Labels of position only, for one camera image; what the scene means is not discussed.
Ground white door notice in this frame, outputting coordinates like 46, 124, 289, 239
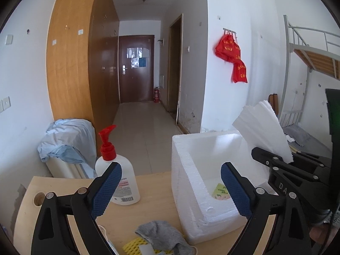
127, 47, 149, 58

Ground metal bunk bed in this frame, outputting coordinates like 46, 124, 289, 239
276, 14, 340, 160

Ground red plastic bag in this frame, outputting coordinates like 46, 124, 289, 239
230, 59, 248, 84
214, 33, 241, 64

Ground green packet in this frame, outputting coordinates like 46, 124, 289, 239
211, 183, 231, 201

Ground wooden side door frame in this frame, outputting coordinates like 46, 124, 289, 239
167, 13, 184, 126

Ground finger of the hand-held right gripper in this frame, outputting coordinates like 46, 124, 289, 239
251, 147, 322, 183
291, 151, 333, 168

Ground dark brown door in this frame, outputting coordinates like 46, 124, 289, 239
118, 34, 155, 103

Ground white foam box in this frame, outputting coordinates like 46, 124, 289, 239
171, 130, 277, 245

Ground white radiator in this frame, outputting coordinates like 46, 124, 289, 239
46, 156, 89, 179

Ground wooden wardrobe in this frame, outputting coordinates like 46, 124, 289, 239
46, 0, 120, 178

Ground grey sock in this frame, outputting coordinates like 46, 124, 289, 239
135, 220, 196, 255

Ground white foam sheets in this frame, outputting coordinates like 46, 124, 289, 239
232, 100, 294, 164

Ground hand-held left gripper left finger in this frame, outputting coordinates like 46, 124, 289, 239
30, 161, 123, 255

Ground yellow foam net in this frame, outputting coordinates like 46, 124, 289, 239
122, 238, 173, 255

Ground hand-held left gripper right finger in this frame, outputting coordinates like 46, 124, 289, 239
221, 162, 311, 255

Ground brown wooden chair back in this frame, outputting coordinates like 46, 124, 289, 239
268, 93, 280, 116

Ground white red pump bottle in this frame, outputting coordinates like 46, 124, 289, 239
95, 125, 141, 206

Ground grey pillow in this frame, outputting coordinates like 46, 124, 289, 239
282, 124, 312, 147

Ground double white wall socket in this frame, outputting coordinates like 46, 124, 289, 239
0, 96, 11, 112

